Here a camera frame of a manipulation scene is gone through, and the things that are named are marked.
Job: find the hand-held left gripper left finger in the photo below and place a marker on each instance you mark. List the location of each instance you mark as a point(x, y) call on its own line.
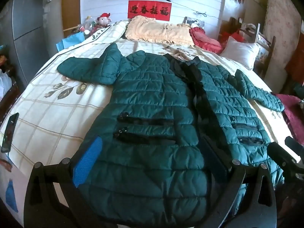
point(88, 161)

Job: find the brown wooden door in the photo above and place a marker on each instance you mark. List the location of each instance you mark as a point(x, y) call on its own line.
point(71, 7)

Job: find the black smartphone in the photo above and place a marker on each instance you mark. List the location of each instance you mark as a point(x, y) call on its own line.
point(9, 133)

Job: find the yellow frilled pillow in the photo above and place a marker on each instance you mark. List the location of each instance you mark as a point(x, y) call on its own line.
point(156, 30)

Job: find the grey refrigerator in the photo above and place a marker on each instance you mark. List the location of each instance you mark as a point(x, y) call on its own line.
point(26, 21)

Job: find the blue bag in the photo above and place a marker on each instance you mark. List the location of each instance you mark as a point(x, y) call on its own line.
point(70, 41)

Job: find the framed photo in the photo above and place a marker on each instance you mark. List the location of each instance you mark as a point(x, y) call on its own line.
point(194, 21)

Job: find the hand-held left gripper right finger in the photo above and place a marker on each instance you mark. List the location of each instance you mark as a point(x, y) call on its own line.
point(217, 161)

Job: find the bundle of small toys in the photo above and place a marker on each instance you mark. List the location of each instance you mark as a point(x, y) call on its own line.
point(89, 26)

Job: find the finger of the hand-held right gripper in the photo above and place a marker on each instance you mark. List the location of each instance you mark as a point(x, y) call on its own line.
point(281, 158)
point(296, 149)

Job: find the wooden chair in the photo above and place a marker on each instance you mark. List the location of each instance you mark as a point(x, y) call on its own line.
point(267, 45)

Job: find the red heart-shaped cushion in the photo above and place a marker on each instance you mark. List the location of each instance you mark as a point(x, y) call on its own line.
point(204, 39)

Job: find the maroon cloth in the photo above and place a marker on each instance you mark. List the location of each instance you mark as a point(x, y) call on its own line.
point(293, 116)

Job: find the white plastic bag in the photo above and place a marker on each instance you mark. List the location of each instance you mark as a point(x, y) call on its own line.
point(4, 84)

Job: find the white pillow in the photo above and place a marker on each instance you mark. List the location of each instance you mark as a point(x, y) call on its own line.
point(241, 51)

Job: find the red wall banner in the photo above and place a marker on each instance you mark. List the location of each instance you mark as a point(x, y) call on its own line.
point(149, 10)

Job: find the red cloth on chair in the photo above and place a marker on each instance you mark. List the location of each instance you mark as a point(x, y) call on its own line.
point(235, 35)

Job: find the pink floral mattress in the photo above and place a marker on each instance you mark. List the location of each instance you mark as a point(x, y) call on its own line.
point(281, 19)

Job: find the green quilted puffer jacket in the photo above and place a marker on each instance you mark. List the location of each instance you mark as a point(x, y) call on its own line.
point(152, 95)

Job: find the plush doll with red hat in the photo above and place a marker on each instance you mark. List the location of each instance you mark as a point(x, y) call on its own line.
point(104, 20)

